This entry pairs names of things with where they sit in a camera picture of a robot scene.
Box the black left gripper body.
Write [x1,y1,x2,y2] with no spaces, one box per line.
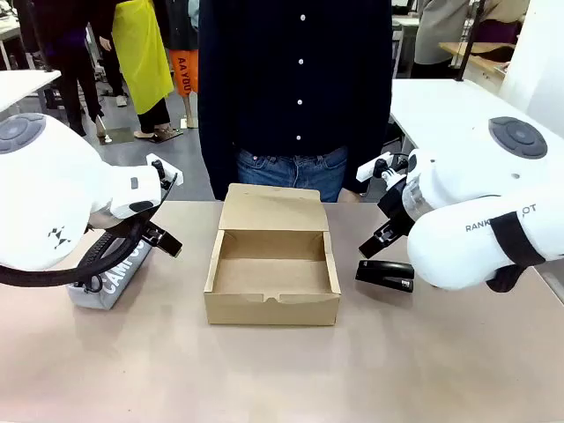
[130,215,153,241]

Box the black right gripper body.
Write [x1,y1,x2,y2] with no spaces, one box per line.
[377,180,413,239]

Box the black stapler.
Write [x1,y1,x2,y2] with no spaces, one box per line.
[354,258,416,295]

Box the gray Campus pencil case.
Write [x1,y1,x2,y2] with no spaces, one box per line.
[65,228,154,312]

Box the brown cardboard box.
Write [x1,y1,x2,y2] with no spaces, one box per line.
[203,182,343,327]

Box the person's left forearm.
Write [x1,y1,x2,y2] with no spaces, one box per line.
[347,100,394,197]

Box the person's right forearm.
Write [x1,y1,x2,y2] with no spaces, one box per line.
[197,100,234,202]

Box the large white table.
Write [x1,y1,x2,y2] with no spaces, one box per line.
[389,78,537,153]

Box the person in navy shirt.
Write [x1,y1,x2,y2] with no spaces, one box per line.
[197,0,394,204]

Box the mannequin with orange shorts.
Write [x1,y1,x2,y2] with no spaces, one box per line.
[169,0,200,130]

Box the wooden workbench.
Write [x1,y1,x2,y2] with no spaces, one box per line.
[439,41,516,85]

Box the person in dark clothes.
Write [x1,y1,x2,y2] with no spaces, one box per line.
[26,0,105,137]

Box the person in yellow apron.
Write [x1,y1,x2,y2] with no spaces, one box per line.
[112,0,174,142]

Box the person in beige coat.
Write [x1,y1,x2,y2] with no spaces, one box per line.
[413,0,530,67]

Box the white table with grey legs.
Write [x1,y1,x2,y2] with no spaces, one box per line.
[0,69,62,114]

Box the black pole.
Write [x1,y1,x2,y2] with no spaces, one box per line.
[453,0,486,83]

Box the white partition panel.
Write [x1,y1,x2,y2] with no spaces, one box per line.
[500,0,564,137]

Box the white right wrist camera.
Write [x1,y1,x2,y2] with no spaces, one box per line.
[355,151,409,184]

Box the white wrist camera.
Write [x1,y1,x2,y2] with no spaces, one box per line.
[355,151,409,184]
[145,152,182,186]

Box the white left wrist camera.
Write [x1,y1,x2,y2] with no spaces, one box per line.
[145,152,182,186]

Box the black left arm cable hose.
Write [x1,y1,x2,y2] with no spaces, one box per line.
[0,172,180,288]

